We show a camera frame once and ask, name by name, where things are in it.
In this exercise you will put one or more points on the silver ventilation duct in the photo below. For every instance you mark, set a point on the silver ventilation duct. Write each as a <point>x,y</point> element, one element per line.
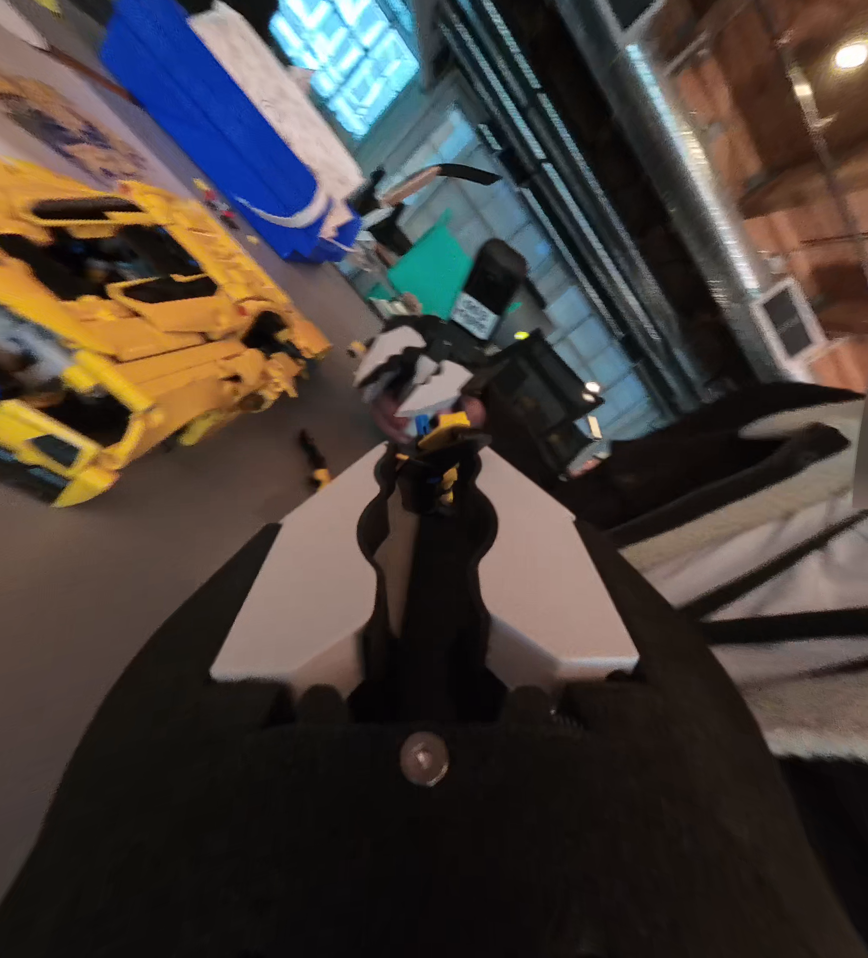
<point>666,187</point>

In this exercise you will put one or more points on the scattered small brick pieces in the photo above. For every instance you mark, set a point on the scattered small brick pieces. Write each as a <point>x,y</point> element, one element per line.
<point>220,206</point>

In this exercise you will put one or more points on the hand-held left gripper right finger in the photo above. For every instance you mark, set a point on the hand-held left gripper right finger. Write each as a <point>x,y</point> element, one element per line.
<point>553,599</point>

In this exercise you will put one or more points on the grey desk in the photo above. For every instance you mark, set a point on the grey desk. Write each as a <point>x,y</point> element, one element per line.
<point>104,599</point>

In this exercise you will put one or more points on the round ceiling lamp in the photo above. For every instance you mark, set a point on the round ceiling lamp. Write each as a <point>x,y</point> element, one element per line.
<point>851,55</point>

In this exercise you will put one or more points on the wooden document stand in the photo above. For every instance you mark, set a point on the wooden document stand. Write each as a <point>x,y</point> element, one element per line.
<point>434,176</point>

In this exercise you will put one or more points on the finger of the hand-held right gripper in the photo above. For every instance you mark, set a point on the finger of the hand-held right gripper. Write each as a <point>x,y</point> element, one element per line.
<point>434,389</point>
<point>389,359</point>

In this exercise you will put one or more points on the white printed paper bag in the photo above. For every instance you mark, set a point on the white printed paper bag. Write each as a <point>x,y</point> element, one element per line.
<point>276,82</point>

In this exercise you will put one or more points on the yellow toy brick car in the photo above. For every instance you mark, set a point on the yellow toy brick car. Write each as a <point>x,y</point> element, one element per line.
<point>142,314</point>

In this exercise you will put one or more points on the white air vent grille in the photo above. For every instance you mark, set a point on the white air vent grille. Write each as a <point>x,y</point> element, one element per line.
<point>787,322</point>

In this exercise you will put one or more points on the blue plastic bin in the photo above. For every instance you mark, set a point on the blue plastic bin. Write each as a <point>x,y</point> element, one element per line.
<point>202,112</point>

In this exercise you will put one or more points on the yellow black brick side assembly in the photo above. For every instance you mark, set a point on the yellow black brick side assembly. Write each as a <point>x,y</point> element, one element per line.
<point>441,449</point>

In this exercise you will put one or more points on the black mesh office chair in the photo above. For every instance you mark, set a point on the black mesh office chair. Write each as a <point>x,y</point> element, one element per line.
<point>546,397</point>

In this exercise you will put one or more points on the person's right hand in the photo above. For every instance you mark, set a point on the person's right hand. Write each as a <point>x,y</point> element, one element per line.
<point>396,419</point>

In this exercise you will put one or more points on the slim black yellow brick strip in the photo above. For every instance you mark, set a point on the slim black yellow brick strip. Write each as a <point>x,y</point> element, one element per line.
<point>315,464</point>

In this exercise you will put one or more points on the open building instruction booklet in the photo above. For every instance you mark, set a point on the open building instruction booklet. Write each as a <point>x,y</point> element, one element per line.
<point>44,120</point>

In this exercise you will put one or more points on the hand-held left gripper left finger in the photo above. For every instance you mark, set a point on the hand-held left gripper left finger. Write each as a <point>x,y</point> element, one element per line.
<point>306,599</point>

